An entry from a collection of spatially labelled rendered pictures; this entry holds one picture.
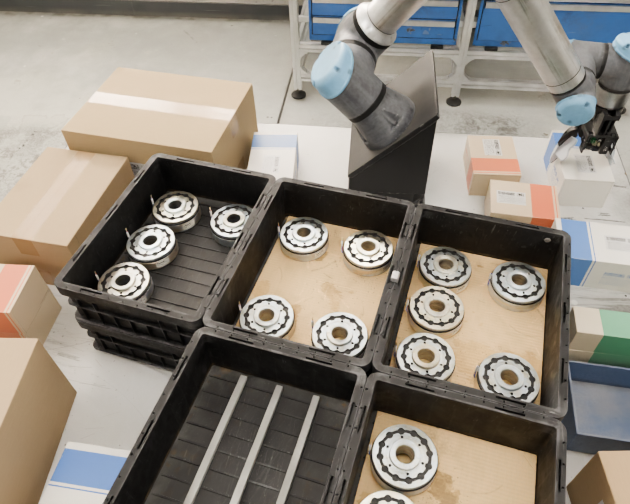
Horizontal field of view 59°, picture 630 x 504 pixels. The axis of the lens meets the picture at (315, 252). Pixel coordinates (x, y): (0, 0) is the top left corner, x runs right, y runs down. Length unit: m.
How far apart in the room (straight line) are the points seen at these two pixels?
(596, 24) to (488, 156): 1.60
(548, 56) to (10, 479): 1.21
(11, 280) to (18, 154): 1.92
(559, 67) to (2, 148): 2.68
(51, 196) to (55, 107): 2.03
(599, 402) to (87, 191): 1.18
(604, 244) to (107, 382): 1.10
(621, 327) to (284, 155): 0.87
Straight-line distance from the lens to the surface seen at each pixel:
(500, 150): 1.59
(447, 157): 1.65
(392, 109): 1.34
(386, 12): 1.34
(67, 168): 1.49
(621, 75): 1.43
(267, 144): 1.54
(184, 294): 1.16
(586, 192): 1.57
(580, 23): 3.04
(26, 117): 3.43
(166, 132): 1.44
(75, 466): 1.09
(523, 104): 3.23
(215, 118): 1.46
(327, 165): 1.60
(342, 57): 1.29
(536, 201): 1.46
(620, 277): 1.40
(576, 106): 1.28
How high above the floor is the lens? 1.72
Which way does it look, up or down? 49 degrees down
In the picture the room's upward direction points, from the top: 2 degrees counter-clockwise
